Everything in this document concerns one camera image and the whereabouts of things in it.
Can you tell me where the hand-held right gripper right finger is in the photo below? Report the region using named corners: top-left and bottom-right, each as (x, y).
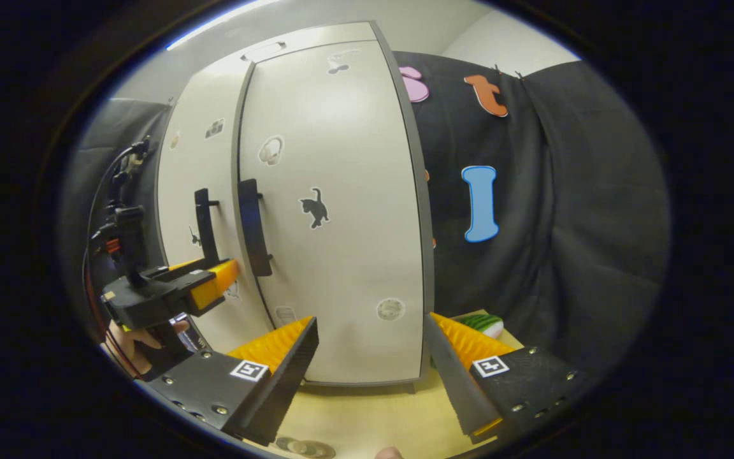
top-left (424, 312), bottom-right (597, 445)

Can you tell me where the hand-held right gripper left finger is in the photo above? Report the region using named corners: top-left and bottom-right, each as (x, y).
top-left (141, 317), bottom-right (320, 447)

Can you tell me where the white and grey cabinet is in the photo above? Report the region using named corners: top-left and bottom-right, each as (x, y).
top-left (157, 21), bottom-right (436, 391)

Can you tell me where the phone sticker white cabinet door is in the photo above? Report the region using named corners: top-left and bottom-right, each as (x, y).
top-left (157, 61), bottom-right (278, 354)

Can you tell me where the cat sticker white cabinet door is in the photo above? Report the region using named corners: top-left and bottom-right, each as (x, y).
top-left (233, 40), bottom-right (426, 386)

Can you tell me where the white cabinet drawer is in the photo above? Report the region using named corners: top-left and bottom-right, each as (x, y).
top-left (179, 21), bottom-right (380, 84)

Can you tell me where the watermelon slice toy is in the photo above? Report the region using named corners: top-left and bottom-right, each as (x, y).
top-left (456, 314), bottom-right (505, 340)

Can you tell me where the black door handle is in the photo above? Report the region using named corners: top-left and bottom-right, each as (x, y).
top-left (238, 178), bottom-right (273, 278)
top-left (194, 188), bottom-right (221, 268)

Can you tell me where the black and red cable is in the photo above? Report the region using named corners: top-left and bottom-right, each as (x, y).
top-left (82, 143), bottom-right (145, 378)

